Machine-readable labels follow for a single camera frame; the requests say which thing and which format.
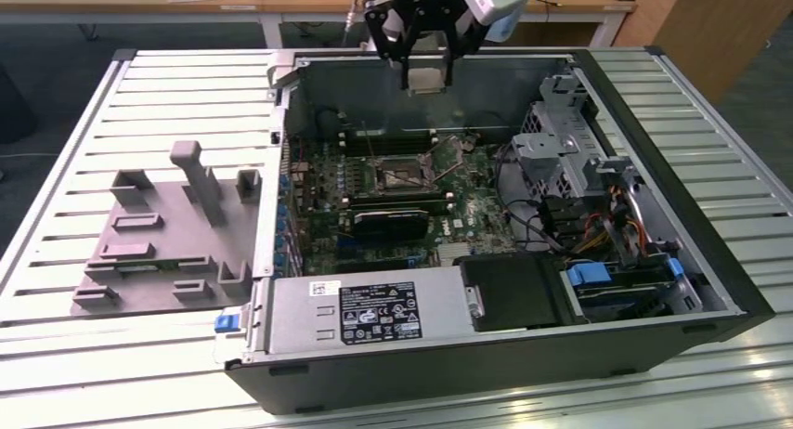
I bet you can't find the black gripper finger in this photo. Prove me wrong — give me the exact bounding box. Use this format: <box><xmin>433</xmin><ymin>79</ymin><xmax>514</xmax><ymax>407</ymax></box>
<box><xmin>363</xmin><ymin>0</ymin><xmax>417</xmax><ymax>92</ymax></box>
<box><xmin>441</xmin><ymin>9</ymin><xmax>491</xmax><ymax>87</ymax></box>

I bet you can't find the silver CPU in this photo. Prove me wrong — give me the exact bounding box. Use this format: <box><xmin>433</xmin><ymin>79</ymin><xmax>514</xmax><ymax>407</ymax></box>
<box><xmin>407</xmin><ymin>68</ymin><xmax>449</xmax><ymax>97</ymax></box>

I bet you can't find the black RAM slot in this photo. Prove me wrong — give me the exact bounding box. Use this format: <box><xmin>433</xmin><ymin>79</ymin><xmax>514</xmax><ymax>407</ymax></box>
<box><xmin>348</xmin><ymin>192</ymin><xmax>453</xmax><ymax>206</ymax></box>
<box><xmin>342</xmin><ymin>129</ymin><xmax>435</xmax><ymax>146</ymax></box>
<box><xmin>350</xmin><ymin>201</ymin><xmax>455</xmax><ymax>216</ymax></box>
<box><xmin>343</xmin><ymin>142</ymin><xmax>435</xmax><ymax>158</ymax></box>

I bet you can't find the CPU socket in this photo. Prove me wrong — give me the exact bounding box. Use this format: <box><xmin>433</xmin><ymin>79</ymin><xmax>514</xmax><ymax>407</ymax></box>
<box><xmin>374</xmin><ymin>157</ymin><xmax>430</xmax><ymax>192</ymax></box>

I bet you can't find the metal socket cover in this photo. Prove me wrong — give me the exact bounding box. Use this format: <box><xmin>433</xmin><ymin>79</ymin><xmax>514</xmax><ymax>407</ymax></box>
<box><xmin>422</xmin><ymin>134</ymin><xmax>482</xmax><ymax>180</ymax></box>

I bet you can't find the metal drive cage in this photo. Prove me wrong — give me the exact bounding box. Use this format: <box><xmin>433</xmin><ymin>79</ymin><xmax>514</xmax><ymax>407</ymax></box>
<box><xmin>510</xmin><ymin>73</ymin><xmax>640</xmax><ymax>201</ymax></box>

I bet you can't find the wooden desk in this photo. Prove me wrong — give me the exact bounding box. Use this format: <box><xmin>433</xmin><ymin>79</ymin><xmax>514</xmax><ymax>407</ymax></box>
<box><xmin>0</xmin><ymin>0</ymin><xmax>640</xmax><ymax>49</ymax></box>

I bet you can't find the green motherboard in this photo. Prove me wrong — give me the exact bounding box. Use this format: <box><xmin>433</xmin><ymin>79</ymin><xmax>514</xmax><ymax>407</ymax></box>
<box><xmin>282</xmin><ymin>136</ymin><xmax>519</xmax><ymax>277</ymax></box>

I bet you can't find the black graphics card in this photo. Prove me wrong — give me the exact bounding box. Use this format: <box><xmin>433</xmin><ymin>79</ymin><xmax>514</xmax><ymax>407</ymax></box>
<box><xmin>351</xmin><ymin>209</ymin><xmax>430</xmax><ymax>242</ymax></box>

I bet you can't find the small silver heat sink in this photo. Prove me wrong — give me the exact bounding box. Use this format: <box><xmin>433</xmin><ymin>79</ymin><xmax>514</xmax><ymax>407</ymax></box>
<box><xmin>437</xmin><ymin>242</ymin><xmax>474</xmax><ymax>267</ymax></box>

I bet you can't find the wooden cabinet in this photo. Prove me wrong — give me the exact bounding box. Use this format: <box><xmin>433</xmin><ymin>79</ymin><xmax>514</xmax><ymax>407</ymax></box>
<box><xmin>610</xmin><ymin>0</ymin><xmax>793</xmax><ymax>103</ymax></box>

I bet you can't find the blue disk carrier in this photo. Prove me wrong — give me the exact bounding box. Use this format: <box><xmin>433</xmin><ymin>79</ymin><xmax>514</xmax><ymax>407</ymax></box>
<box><xmin>563</xmin><ymin>259</ymin><xmax>677</xmax><ymax>322</ymax></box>

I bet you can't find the black plastic shroud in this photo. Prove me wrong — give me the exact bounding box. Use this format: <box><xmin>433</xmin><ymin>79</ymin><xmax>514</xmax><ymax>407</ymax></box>
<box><xmin>457</xmin><ymin>254</ymin><xmax>581</xmax><ymax>332</ymax></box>

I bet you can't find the grey parts rack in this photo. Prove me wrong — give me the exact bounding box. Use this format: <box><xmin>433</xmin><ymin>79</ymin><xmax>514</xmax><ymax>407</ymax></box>
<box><xmin>72</xmin><ymin>139</ymin><xmax>266</xmax><ymax>318</ymax></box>

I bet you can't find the black power supply label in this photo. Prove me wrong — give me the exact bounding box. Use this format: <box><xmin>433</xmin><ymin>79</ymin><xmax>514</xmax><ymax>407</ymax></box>
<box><xmin>338</xmin><ymin>281</ymin><xmax>422</xmax><ymax>346</ymax></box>

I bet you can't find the grey power supply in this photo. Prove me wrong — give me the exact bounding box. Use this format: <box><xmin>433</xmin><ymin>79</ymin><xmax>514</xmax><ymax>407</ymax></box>
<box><xmin>256</xmin><ymin>275</ymin><xmax>475</xmax><ymax>356</ymax></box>

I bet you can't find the green RAM stick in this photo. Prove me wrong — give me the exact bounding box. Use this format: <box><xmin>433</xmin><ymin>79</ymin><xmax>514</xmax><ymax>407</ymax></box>
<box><xmin>115</xmin><ymin>260</ymin><xmax>182</xmax><ymax>272</ymax></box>

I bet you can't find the black PC case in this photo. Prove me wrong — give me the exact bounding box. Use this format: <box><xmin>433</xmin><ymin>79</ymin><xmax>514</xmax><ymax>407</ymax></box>
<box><xmin>223</xmin><ymin>47</ymin><xmax>777</xmax><ymax>414</ymax></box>

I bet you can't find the grey cable with connector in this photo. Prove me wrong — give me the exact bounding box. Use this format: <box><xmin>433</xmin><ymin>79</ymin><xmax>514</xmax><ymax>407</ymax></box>
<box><xmin>342</xmin><ymin>0</ymin><xmax>372</xmax><ymax>46</ymax></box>

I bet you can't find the black wire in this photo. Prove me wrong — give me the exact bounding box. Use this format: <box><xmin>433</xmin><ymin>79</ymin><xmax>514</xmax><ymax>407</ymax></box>
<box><xmin>499</xmin><ymin>199</ymin><xmax>562</xmax><ymax>254</ymax></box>

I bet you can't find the yellow and red wire bundle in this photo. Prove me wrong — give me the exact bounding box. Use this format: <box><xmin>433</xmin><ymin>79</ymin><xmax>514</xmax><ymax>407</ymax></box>
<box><xmin>575</xmin><ymin>208</ymin><xmax>656</xmax><ymax>259</ymax></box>

